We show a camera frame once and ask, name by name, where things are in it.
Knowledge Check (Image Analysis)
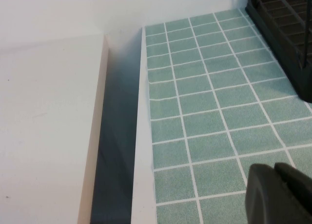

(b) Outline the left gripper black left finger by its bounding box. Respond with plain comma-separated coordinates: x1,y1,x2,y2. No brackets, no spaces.
244,163,301,224

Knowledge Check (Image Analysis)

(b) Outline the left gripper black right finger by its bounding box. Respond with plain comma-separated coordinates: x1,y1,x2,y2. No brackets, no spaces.
273,162,312,224

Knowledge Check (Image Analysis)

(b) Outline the green tiled tablecloth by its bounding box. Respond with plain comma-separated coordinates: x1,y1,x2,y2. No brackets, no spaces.
141,8,312,224

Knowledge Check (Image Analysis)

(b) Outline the white side cabinet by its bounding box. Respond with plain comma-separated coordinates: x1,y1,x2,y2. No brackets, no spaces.
0,34,111,224

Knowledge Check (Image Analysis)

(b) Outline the black wire dish rack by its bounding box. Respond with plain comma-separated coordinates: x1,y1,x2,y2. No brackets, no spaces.
272,0,312,70
245,0,312,103

